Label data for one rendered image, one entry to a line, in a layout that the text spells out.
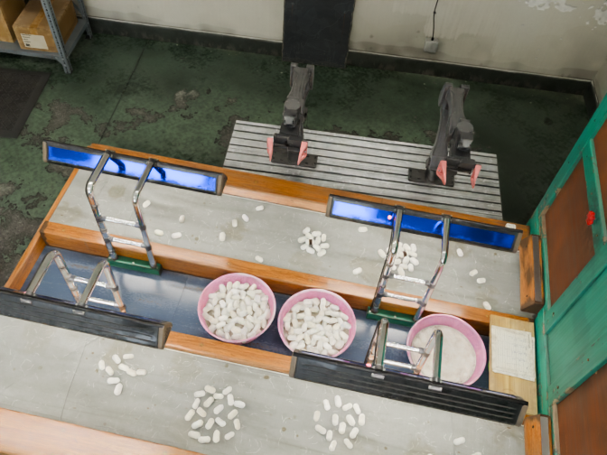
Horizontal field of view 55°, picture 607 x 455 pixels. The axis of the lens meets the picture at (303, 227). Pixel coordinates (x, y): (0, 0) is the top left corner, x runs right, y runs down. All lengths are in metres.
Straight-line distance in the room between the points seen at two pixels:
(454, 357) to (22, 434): 1.37
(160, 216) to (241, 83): 1.84
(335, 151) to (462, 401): 1.38
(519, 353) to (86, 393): 1.41
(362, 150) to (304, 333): 0.98
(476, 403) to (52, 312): 1.16
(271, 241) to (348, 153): 0.63
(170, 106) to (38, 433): 2.39
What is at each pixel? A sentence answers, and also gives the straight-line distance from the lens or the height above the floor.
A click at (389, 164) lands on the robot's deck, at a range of 2.60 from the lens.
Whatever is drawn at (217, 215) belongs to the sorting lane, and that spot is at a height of 0.74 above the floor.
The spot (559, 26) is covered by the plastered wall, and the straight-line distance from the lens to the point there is 4.11.
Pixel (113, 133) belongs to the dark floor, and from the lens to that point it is 3.72.
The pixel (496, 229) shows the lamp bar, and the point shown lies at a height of 1.11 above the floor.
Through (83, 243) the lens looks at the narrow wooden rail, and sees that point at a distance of 2.28.
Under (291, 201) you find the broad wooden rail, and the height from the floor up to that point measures 0.75.
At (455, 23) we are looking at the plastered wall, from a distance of 4.00.
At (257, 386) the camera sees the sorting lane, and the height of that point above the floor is 0.74.
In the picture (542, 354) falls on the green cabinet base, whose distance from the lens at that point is 2.09.
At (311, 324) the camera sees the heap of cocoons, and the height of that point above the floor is 0.74.
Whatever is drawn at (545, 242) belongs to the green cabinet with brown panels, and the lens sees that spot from 2.27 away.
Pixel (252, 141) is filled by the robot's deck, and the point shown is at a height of 0.67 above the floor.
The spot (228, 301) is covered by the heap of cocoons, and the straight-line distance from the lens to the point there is 2.06.
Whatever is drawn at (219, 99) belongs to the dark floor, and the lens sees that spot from 3.85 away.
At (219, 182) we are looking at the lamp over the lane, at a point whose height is 1.09.
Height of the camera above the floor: 2.54
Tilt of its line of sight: 54 degrees down
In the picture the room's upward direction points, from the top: 5 degrees clockwise
